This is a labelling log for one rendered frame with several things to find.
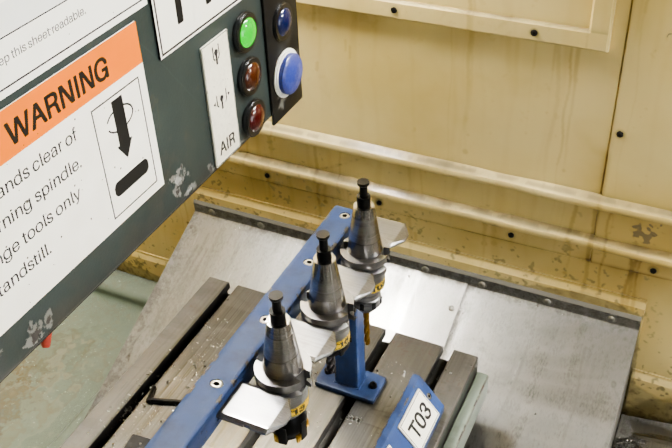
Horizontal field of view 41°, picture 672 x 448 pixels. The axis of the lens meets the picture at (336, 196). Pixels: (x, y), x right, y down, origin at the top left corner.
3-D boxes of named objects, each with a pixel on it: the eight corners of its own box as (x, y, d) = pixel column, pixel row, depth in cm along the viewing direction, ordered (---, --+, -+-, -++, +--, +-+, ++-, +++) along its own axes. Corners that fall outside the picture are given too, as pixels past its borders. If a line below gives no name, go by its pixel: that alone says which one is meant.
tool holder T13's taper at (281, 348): (278, 345, 100) (273, 300, 97) (311, 360, 98) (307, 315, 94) (254, 370, 97) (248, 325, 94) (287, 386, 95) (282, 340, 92)
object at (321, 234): (320, 252, 103) (319, 227, 101) (334, 255, 102) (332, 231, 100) (314, 260, 102) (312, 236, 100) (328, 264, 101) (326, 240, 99)
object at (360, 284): (381, 279, 112) (381, 274, 111) (364, 306, 108) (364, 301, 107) (330, 265, 114) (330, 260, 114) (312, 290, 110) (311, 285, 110)
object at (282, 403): (300, 404, 96) (299, 399, 95) (276, 441, 92) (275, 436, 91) (243, 384, 98) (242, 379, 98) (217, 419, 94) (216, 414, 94)
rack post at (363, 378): (387, 381, 139) (386, 228, 122) (373, 405, 135) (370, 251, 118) (329, 362, 143) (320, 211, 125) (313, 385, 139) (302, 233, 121)
